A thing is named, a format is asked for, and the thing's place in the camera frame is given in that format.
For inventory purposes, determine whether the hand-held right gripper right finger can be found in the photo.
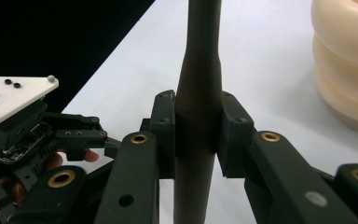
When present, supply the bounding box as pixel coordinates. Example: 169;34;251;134
216;91;358;224

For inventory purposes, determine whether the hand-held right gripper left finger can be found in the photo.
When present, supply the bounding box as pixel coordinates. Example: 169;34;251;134
93;90;177;224

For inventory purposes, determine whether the dark brown comb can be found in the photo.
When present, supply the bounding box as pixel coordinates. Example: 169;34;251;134
172;0;224;224

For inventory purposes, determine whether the cream ribbed container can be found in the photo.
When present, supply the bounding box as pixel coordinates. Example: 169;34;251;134
310;0;358;132

